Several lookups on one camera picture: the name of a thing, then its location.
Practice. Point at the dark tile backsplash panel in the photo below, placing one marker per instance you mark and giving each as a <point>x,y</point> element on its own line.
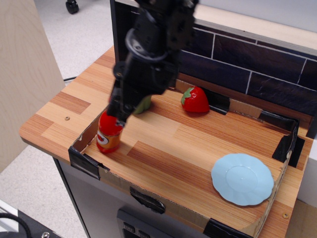
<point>277,72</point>

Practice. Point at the red toy strawberry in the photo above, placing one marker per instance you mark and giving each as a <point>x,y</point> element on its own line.
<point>195,100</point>

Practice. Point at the light blue plastic plate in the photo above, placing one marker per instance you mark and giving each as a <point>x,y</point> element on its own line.
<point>242,179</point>

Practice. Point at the green toy bell pepper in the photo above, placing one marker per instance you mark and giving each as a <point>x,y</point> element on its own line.
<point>143,105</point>

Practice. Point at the grey cabinet under table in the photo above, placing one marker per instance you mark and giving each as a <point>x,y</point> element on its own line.
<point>106,212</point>

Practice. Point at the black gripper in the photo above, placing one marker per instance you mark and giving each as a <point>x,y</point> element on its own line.
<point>141,74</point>

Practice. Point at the black equipment with cable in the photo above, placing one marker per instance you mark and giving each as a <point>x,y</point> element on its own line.
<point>20,225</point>

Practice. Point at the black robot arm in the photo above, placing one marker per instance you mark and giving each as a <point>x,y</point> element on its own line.
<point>161,30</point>

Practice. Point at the red hot sauce bottle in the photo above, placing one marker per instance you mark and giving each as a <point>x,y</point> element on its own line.
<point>108,134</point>

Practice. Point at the light wooden board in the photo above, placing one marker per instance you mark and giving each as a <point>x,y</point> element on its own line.
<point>29,75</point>

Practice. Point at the black caster wheel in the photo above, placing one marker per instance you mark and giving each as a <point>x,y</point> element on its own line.
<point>72,6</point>

